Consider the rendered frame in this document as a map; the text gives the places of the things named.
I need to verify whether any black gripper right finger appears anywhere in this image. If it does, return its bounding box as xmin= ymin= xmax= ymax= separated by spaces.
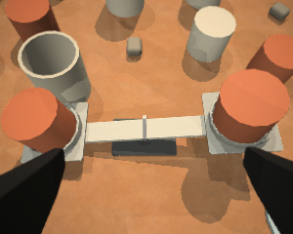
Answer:
xmin=242 ymin=146 xmax=293 ymax=234

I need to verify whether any white round dish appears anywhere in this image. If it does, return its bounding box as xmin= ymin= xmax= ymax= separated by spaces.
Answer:
xmin=266 ymin=211 xmax=279 ymax=234

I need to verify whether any white balance beam with square end pans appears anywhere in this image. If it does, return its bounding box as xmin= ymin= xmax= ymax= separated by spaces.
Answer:
xmin=63 ymin=92 xmax=283 ymax=162

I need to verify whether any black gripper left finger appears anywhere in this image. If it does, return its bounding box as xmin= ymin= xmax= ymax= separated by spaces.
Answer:
xmin=0 ymin=148 xmax=65 ymax=234

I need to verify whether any reddish-brown cylinder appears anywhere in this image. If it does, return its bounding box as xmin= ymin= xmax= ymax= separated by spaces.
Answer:
xmin=4 ymin=0 xmax=61 ymax=43
xmin=212 ymin=69 xmax=290 ymax=143
xmin=245 ymin=33 xmax=293 ymax=84
xmin=1 ymin=88 xmax=77 ymax=153

